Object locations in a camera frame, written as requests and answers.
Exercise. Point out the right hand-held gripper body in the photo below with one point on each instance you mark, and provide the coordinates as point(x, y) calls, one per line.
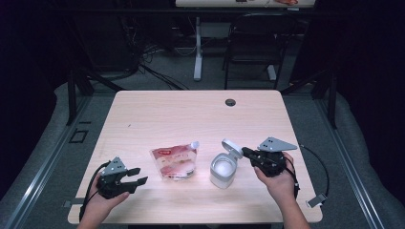
point(270, 160)

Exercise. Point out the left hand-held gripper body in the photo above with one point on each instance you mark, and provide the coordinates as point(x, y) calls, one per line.
point(111, 186)

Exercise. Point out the white flip-lid container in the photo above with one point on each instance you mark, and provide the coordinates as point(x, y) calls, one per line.
point(223, 173)

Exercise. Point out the red and white spout pouch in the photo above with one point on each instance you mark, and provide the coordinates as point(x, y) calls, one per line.
point(175, 162)

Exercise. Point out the person's left hand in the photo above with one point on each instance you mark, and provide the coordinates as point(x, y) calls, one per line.
point(98, 206)

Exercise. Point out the person's right hand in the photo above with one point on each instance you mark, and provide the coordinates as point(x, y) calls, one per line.
point(280, 187)

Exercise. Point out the grey tape tag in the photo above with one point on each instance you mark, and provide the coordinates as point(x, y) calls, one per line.
point(73, 201)

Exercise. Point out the black round table grommet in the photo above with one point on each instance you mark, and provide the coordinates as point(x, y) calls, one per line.
point(230, 102)

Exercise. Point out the white desk foot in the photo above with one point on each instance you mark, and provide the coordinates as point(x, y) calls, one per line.
point(271, 72)

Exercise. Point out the black metal stand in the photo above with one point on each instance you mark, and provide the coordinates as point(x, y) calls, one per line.
point(72, 95)
point(332, 101)

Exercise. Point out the black folding chair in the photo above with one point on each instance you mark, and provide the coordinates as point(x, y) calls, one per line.
point(259, 41)

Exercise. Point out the white desk leg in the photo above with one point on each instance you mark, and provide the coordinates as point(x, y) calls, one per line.
point(198, 51)

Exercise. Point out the white background desk top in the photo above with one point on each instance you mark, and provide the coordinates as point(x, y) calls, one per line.
point(223, 3)

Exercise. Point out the orange item on background desk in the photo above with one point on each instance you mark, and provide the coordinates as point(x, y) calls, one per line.
point(286, 2)

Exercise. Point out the black floor outlet frame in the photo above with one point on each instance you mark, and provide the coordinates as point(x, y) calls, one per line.
point(71, 136)

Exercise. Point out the aluminium floor rail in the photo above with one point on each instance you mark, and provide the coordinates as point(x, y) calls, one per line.
point(350, 165)
point(47, 162)

